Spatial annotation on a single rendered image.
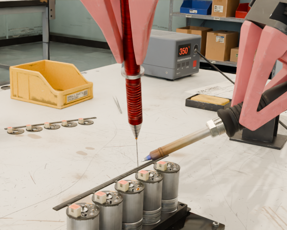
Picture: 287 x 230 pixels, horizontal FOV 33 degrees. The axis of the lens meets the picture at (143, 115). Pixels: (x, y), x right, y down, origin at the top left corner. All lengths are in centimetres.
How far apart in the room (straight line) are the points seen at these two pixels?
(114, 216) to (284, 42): 18
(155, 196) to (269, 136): 33
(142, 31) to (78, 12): 619
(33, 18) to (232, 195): 622
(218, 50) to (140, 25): 470
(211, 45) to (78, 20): 215
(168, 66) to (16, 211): 64
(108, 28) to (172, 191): 20
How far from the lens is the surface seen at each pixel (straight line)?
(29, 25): 664
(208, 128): 39
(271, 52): 36
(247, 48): 40
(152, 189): 42
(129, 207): 40
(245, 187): 57
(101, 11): 28
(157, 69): 108
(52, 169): 59
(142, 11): 28
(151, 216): 43
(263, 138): 72
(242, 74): 40
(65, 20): 663
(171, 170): 44
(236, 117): 39
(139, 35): 29
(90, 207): 37
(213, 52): 501
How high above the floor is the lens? 99
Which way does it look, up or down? 17 degrees down
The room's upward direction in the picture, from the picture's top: 2 degrees clockwise
